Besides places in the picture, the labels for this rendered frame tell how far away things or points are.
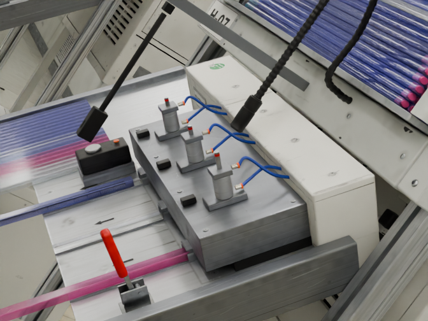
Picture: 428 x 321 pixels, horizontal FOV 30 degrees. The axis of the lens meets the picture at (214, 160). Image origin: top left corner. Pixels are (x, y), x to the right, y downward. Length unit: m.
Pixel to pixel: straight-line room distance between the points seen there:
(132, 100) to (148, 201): 0.37
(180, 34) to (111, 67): 0.22
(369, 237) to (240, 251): 0.16
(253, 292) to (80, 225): 0.30
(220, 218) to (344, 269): 0.16
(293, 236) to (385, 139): 0.16
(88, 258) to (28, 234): 1.45
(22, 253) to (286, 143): 1.58
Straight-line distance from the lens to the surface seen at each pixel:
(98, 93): 1.49
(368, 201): 0.95
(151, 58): 2.33
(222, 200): 0.95
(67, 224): 1.11
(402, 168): 0.94
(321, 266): 0.94
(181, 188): 1.01
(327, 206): 0.93
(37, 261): 2.53
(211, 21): 1.07
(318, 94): 1.12
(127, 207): 1.12
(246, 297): 0.92
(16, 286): 2.56
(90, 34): 2.23
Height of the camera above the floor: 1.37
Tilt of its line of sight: 9 degrees down
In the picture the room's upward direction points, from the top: 35 degrees clockwise
